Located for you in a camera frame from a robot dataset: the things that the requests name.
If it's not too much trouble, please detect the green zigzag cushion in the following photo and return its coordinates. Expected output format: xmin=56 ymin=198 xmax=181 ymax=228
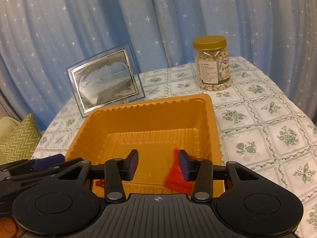
xmin=1 ymin=113 xmax=42 ymax=164

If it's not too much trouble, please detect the yellow-green sofa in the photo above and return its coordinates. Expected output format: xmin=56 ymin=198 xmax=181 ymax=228
xmin=0 ymin=117 xmax=21 ymax=143

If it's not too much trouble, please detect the small red candy packet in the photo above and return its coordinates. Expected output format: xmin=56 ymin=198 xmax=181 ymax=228
xmin=163 ymin=148 xmax=193 ymax=196

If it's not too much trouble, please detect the green floral tablecloth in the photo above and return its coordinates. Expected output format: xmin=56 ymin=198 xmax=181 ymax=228
xmin=32 ymin=57 xmax=316 ymax=237

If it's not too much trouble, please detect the orange plastic tray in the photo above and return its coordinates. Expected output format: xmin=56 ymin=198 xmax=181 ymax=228
xmin=66 ymin=93 xmax=221 ymax=194

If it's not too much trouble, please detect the nut jar with gold lid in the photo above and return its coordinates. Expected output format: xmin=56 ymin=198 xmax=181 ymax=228
xmin=192 ymin=36 xmax=231 ymax=91

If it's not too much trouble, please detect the person's left hand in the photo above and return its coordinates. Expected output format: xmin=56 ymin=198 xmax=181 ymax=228
xmin=0 ymin=217 xmax=22 ymax=238

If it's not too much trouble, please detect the glass sand picture frame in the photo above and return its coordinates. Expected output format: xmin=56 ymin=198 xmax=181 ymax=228
xmin=67 ymin=44 xmax=145 ymax=118

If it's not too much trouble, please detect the blue star curtain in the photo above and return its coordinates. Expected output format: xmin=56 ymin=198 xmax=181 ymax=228
xmin=1 ymin=0 xmax=316 ymax=130

